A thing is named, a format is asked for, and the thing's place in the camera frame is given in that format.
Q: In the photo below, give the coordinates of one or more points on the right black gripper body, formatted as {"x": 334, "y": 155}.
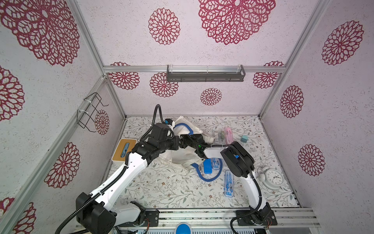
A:
{"x": 190, "y": 140}

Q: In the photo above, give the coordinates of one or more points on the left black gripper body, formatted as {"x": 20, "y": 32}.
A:
{"x": 172, "y": 144}

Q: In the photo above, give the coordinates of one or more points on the white canvas bag blue handles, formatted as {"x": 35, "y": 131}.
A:
{"x": 186, "y": 158}

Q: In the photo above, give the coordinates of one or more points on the clear pen case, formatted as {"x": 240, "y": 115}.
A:
{"x": 216, "y": 137}

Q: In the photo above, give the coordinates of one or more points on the clear green compass set case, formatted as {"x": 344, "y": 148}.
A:
{"x": 222, "y": 137}

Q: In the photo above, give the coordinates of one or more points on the clear blue-trim compass case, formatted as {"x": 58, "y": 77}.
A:
{"x": 216, "y": 163}

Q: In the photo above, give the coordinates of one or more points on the blue-rimmed clear case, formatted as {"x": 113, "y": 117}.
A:
{"x": 207, "y": 167}

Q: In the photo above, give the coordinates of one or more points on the pink clear stationery case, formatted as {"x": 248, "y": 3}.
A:
{"x": 229, "y": 135}

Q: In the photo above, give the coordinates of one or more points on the long blue-trim compass case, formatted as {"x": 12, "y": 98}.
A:
{"x": 229, "y": 184}

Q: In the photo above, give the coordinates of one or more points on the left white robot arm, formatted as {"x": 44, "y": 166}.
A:
{"x": 95, "y": 211}

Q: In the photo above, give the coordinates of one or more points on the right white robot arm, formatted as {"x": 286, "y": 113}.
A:
{"x": 239, "y": 162}

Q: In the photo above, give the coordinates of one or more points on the white box wooden lid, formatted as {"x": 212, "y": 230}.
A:
{"x": 124, "y": 146}

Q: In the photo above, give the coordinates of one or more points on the small teal cube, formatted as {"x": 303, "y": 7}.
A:
{"x": 244, "y": 139}

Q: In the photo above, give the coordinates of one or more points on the white alarm clock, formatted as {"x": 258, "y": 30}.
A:
{"x": 271, "y": 178}

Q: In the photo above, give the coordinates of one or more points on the blue round button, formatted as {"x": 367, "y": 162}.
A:
{"x": 183, "y": 228}

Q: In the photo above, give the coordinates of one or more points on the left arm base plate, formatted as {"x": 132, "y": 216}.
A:
{"x": 150, "y": 218}

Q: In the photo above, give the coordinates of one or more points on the black wire wall rack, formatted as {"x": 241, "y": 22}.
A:
{"x": 85, "y": 116}

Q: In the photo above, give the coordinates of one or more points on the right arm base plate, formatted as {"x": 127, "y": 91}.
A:
{"x": 262, "y": 218}

